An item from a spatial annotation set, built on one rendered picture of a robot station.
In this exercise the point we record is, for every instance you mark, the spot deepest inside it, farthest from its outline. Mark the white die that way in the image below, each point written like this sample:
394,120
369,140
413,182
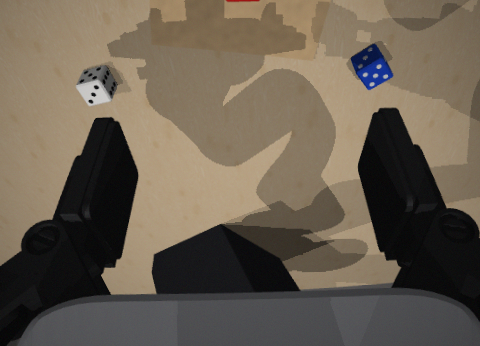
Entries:
96,85

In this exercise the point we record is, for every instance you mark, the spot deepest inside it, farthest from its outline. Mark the blue die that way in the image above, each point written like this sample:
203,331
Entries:
371,67

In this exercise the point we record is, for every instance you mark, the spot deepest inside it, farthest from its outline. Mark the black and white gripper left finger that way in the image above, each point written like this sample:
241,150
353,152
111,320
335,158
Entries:
62,259

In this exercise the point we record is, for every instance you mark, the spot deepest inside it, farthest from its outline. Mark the tan mat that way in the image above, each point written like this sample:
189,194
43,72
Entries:
279,28

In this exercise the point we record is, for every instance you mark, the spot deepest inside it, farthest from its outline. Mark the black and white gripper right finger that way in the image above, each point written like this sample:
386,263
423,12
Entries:
437,248

